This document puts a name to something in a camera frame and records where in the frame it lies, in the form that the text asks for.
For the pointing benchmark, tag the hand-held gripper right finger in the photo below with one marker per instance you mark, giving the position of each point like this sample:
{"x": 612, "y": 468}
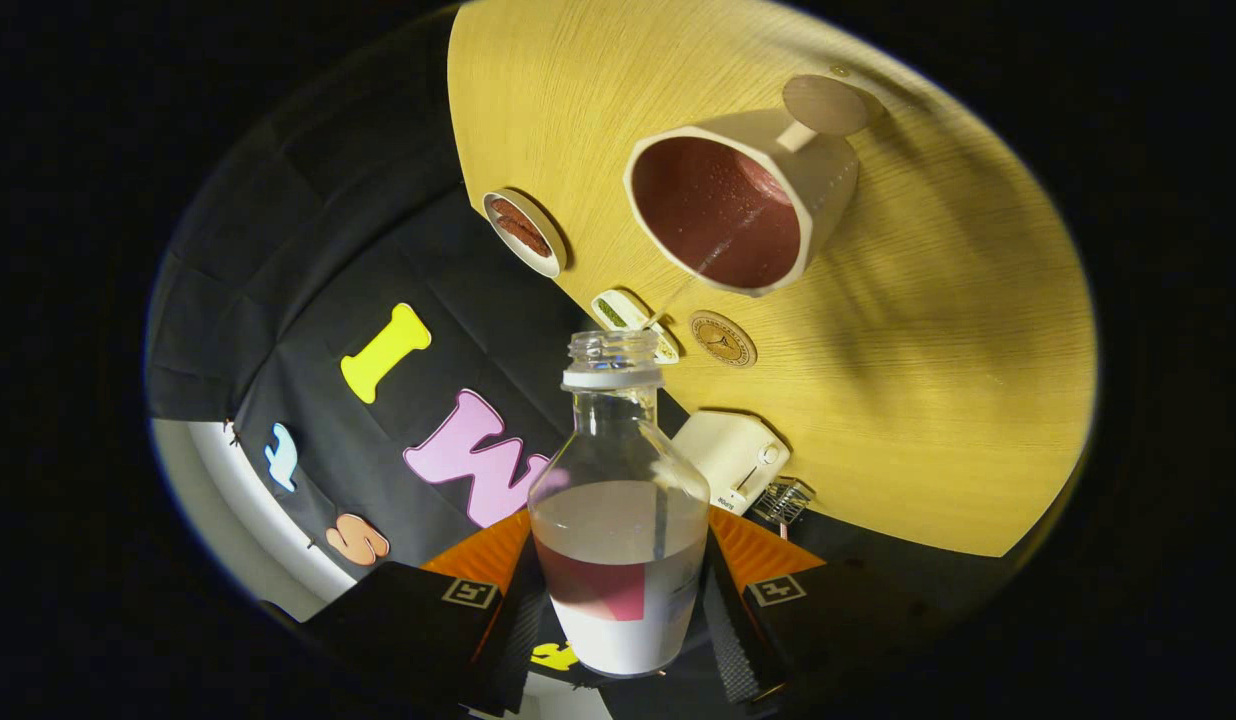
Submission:
{"x": 728, "y": 630}

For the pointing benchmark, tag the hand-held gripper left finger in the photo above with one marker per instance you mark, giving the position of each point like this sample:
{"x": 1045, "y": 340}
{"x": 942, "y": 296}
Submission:
{"x": 518, "y": 640}

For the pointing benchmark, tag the clear juice bottle pink label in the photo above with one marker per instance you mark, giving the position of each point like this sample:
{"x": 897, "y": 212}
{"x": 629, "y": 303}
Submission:
{"x": 618, "y": 620}

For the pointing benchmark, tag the round brown coaster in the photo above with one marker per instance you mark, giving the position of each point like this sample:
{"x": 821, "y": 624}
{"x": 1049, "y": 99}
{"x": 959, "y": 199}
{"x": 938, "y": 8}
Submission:
{"x": 723, "y": 338}

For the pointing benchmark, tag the white cup brown inside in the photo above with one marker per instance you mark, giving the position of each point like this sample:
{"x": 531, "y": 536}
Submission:
{"x": 718, "y": 210}

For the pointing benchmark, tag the white toaster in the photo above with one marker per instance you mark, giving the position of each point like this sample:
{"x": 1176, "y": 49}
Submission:
{"x": 728, "y": 455}

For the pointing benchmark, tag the white divided condiment dish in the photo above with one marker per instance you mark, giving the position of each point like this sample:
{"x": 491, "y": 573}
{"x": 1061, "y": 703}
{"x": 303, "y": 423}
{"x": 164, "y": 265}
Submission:
{"x": 618, "y": 312}

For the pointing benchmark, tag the wooden table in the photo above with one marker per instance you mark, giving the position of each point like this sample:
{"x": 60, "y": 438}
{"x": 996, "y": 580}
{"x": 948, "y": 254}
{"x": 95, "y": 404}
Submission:
{"x": 928, "y": 350}

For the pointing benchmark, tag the red sausage piece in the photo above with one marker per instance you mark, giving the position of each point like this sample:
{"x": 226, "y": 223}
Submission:
{"x": 533, "y": 240}
{"x": 508, "y": 213}

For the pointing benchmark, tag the white round plate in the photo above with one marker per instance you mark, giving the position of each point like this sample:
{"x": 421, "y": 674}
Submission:
{"x": 548, "y": 240}

